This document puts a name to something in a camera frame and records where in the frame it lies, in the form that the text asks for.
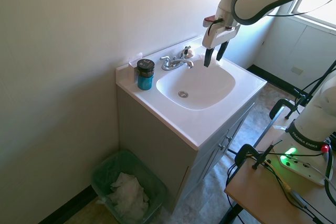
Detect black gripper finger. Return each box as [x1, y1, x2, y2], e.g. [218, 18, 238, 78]
[216, 40, 230, 62]
[203, 47, 215, 68]

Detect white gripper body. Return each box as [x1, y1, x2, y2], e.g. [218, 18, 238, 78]
[202, 21, 241, 50]

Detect green trash bin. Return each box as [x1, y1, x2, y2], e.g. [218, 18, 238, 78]
[90, 150, 168, 224]

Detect white tissues in bin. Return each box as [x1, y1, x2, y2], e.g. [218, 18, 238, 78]
[95, 172, 152, 223]

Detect white sink vanity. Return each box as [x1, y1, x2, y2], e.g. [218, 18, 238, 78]
[115, 35, 268, 152]

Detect blue jar with black lid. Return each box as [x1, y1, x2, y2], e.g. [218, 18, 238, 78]
[136, 58, 155, 91]

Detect white cardboard package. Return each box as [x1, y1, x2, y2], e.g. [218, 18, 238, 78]
[128, 51, 144, 80]

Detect black C-clamp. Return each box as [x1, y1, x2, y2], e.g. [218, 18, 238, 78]
[269, 98, 303, 120]
[234, 143, 275, 170]

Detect window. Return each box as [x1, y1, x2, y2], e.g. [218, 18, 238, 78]
[288, 0, 336, 29]

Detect grey vanity cabinet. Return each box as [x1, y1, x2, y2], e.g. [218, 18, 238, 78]
[116, 87, 256, 215]

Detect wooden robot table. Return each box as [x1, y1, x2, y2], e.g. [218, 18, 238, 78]
[223, 118, 336, 224]

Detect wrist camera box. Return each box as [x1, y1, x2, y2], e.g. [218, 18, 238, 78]
[203, 15, 225, 29]

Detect chrome two-handle faucet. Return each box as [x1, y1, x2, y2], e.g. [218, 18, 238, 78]
[159, 46, 195, 72]

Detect yellow cable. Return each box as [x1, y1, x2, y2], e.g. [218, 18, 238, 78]
[264, 158, 292, 194]

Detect grey cable adapter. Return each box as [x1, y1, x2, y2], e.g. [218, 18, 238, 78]
[288, 189, 311, 209]

